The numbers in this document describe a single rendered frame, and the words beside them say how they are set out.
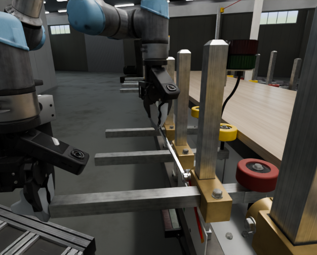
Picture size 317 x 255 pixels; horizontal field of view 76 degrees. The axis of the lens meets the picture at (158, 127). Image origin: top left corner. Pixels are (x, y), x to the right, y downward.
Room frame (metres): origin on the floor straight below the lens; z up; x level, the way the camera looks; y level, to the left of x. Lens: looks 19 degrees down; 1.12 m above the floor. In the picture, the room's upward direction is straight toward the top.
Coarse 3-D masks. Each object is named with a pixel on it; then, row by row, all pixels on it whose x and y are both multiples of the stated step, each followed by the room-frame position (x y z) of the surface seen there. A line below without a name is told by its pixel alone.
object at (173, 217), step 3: (171, 210) 0.48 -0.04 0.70; (174, 210) 0.48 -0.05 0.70; (171, 213) 0.47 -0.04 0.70; (174, 213) 0.47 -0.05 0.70; (171, 216) 0.46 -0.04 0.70; (174, 216) 0.46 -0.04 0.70; (171, 219) 0.44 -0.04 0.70; (174, 219) 0.44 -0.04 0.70; (177, 219) 0.44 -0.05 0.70; (174, 222) 0.43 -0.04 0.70; (177, 222) 0.43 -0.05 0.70; (174, 225) 0.42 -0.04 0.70; (177, 225) 0.42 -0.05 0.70; (174, 228) 0.41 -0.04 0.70
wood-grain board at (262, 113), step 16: (192, 80) 1.99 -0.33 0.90; (240, 80) 1.99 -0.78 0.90; (192, 96) 1.19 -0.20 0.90; (224, 96) 1.19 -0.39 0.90; (240, 96) 1.19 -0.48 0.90; (256, 96) 1.19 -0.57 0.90; (272, 96) 1.19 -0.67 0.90; (288, 96) 1.19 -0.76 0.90; (224, 112) 0.82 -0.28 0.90; (240, 112) 0.82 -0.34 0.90; (256, 112) 0.82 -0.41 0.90; (272, 112) 0.82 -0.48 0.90; (288, 112) 0.82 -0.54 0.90; (240, 128) 0.63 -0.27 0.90; (256, 128) 0.63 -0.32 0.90; (272, 128) 0.63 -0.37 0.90; (288, 128) 0.63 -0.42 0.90; (256, 144) 0.51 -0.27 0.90; (272, 144) 0.50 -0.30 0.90; (272, 160) 0.44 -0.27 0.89
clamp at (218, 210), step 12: (192, 168) 0.44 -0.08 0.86; (192, 180) 0.40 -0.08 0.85; (204, 180) 0.38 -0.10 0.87; (216, 180) 0.38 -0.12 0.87; (204, 192) 0.34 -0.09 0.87; (204, 204) 0.32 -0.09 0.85; (216, 204) 0.31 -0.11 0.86; (228, 204) 0.31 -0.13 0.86; (204, 216) 0.31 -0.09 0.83; (216, 216) 0.31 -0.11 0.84; (228, 216) 0.31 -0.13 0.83
